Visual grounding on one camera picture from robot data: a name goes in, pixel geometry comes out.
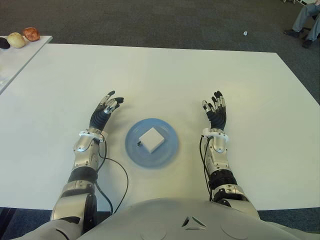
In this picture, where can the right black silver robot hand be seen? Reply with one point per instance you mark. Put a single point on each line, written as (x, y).
(217, 117)

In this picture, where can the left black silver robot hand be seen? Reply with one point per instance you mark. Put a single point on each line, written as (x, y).
(100, 117)

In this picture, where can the white square charger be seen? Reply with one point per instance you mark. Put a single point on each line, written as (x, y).
(151, 139)

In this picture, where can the light blue round plate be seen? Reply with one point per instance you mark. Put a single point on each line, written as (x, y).
(152, 142)

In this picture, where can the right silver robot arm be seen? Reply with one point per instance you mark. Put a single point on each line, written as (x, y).
(222, 162)

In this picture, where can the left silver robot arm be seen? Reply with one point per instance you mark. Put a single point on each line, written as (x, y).
(85, 155)

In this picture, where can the white side table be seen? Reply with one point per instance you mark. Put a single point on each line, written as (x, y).
(17, 60)

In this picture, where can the reddish brown round fruit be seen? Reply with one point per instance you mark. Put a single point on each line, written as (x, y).
(31, 33)

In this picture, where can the grey robot torso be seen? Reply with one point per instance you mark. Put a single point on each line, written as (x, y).
(175, 220)

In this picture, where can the beige round fruit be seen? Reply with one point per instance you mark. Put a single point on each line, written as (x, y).
(16, 40)

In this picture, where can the black round fruit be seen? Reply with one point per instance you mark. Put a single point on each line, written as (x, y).
(4, 43)

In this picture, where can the seated person in jeans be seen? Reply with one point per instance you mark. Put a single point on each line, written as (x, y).
(302, 20)

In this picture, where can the white frame on floor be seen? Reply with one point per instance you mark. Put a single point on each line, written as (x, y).
(297, 2)

